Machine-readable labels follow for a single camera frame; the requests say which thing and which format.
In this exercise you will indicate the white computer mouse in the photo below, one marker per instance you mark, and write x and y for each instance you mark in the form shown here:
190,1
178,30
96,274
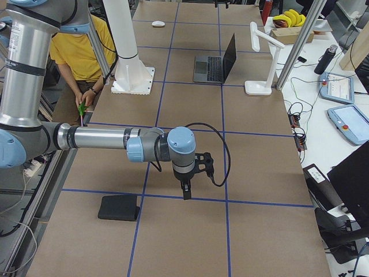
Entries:
158,24

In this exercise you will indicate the aluminium frame post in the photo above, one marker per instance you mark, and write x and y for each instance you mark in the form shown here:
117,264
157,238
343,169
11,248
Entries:
312,16

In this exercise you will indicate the blue teach pendant near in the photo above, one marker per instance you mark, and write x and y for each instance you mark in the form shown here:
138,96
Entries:
351,122

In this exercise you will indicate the black monitor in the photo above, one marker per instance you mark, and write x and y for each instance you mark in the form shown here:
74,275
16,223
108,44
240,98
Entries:
350,180

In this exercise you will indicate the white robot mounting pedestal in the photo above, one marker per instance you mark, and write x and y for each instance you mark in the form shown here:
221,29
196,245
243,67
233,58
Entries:
131,75

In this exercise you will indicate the blue teach pendant far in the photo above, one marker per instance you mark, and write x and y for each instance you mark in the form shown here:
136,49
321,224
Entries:
337,88

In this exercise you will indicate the small black square device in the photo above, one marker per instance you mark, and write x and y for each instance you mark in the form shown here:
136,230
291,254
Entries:
301,59

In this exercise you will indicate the orange circuit board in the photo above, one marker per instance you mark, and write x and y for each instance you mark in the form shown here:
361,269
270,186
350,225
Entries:
294,120

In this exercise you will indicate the black mouse pad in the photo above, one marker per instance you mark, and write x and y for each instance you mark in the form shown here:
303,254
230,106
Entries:
119,207

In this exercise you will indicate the grey laptop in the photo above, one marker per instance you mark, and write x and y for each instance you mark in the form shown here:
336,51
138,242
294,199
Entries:
215,69

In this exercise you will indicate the blue teach pendant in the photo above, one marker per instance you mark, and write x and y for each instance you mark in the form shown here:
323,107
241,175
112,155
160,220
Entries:
351,122
337,88

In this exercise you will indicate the white power strip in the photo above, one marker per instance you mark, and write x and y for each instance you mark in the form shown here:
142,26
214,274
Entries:
32,169

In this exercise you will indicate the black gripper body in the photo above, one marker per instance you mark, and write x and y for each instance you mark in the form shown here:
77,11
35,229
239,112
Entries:
183,178

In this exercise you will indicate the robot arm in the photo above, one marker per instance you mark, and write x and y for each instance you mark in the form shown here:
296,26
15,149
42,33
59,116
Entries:
23,136

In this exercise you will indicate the cardboard box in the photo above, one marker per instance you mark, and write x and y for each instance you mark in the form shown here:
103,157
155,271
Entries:
286,35

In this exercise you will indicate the black water bottle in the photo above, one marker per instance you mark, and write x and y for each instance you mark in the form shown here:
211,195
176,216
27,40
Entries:
326,59

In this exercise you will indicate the person in yellow shirt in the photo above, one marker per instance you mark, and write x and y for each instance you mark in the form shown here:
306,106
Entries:
79,67

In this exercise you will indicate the bunch of bananas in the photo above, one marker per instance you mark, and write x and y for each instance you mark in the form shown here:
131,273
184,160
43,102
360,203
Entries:
289,18

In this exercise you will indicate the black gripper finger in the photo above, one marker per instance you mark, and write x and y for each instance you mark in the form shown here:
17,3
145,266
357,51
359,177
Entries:
186,189

